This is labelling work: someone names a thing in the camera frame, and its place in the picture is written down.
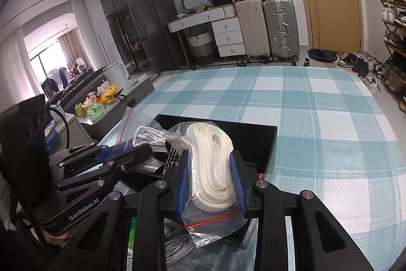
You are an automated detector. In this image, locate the adidas shoelace zip bag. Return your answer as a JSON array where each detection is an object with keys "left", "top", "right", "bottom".
[{"left": 111, "top": 107, "right": 180, "bottom": 176}]

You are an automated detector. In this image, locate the black cardboard box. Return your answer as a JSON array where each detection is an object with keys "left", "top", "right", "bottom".
[{"left": 117, "top": 113, "right": 279, "bottom": 250}]

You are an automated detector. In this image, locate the white rope zip bag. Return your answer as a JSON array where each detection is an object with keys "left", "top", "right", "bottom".
[{"left": 164, "top": 122, "right": 246, "bottom": 248}]

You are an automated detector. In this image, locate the grey refrigerator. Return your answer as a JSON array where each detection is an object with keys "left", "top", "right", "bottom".
[{"left": 127, "top": 0, "right": 187, "bottom": 74}]

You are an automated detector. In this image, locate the green medicine sachet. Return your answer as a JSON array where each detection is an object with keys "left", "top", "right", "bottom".
[{"left": 128, "top": 217, "right": 137, "bottom": 252}]

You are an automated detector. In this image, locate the woven laundry basket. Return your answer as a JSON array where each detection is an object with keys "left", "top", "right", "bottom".
[{"left": 187, "top": 29, "right": 218, "bottom": 66}]

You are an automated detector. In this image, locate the white drawer desk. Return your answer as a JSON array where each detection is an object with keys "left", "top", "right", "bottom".
[{"left": 166, "top": 5, "right": 246, "bottom": 58}]

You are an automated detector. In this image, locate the wooden shoe rack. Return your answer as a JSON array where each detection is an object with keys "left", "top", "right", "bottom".
[{"left": 375, "top": 0, "right": 405, "bottom": 113}]

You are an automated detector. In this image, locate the grey side cabinet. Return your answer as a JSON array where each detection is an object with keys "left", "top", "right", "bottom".
[{"left": 47, "top": 75, "right": 156, "bottom": 145}]

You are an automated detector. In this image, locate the beige suitcase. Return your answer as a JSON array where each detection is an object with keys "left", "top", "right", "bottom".
[{"left": 235, "top": 0, "right": 270, "bottom": 58}]

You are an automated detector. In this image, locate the silver suitcase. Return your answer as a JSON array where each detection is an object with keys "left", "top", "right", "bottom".
[{"left": 264, "top": 0, "right": 299, "bottom": 62}]

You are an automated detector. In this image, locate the white kettle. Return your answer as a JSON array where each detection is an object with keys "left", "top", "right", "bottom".
[{"left": 103, "top": 61, "right": 129, "bottom": 89}]

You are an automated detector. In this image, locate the black trash bin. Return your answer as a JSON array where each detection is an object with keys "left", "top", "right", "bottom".
[{"left": 308, "top": 48, "right": 339, "bottom": 63}]

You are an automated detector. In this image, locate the teal checked tablecloth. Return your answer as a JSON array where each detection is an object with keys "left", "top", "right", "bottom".
[{"left": 136, "top": 67, "right": 405, "bottom": 270}]

